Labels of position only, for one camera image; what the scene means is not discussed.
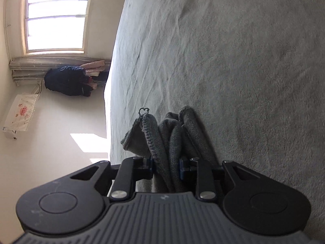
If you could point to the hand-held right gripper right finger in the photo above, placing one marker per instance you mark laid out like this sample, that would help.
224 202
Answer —
181 169

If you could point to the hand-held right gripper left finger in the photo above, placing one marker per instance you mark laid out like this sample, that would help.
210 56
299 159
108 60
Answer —
151 169

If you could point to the grey knit sweater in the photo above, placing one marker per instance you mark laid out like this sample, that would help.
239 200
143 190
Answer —
170 142

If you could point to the bed with grey sheet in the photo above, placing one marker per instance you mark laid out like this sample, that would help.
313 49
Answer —
228 68

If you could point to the pink hanging garments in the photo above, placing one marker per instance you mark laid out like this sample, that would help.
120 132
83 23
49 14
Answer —
95 67

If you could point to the dark hanging jacket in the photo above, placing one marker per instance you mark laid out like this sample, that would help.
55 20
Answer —
66 81

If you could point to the white printed air conditioner cover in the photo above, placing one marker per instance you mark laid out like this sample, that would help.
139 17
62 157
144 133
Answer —
21 113

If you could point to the patterned curtain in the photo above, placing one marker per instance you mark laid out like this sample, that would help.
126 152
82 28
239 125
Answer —
30 67

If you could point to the window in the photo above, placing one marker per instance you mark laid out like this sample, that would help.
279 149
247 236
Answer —
55 17

